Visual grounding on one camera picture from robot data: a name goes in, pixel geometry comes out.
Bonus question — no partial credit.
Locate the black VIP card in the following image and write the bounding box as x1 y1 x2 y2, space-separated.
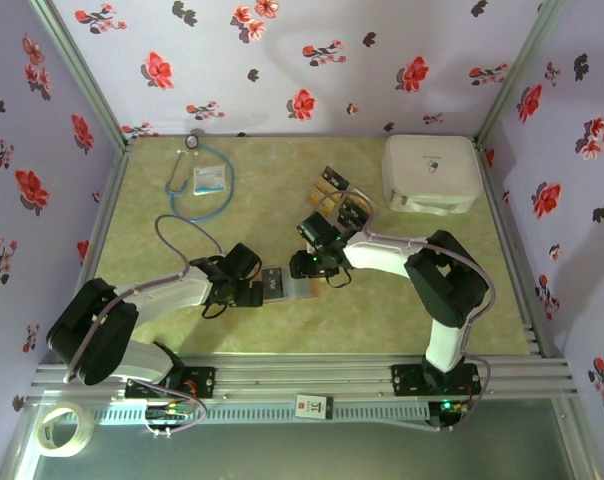
260 267 288 302
337 209 368 229
342 197 373 219
320 166 350 189

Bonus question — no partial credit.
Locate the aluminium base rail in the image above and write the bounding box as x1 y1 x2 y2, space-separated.
29 354 578 401

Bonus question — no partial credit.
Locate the left arm grey cable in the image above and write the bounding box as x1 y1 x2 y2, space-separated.
64 214 226 439

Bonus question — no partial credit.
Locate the clear acrylic card stand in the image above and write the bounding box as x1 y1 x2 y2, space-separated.
304 165 382 234

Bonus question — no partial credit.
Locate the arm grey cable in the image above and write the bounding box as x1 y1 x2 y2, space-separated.
64 214 226 439
313 189 496 434

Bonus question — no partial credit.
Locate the slotted grey cable duct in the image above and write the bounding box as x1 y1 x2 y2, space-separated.
89 402 431 424

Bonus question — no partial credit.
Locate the red white label card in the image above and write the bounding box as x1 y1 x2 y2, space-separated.
294 394 333 420

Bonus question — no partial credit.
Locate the blue stethoscope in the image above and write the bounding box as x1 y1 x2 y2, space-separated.
164 133 237 225

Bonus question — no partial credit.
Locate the white medicine case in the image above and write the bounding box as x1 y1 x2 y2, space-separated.
380 134 485 217

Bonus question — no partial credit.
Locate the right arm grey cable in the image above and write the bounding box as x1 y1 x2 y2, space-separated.
313 189 496 434

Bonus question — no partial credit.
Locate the white blue gauze packet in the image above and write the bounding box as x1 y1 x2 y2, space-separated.
191 166 227 196

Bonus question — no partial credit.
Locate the aluminium corner post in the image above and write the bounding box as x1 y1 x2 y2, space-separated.
29 0 133 151
474 0 566 146

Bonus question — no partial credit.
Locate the clear tape roll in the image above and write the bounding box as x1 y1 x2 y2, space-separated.
35 401 94 459

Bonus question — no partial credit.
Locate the aluminium side rail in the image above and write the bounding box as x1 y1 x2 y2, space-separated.
474 142 548 357
79 142 133 286

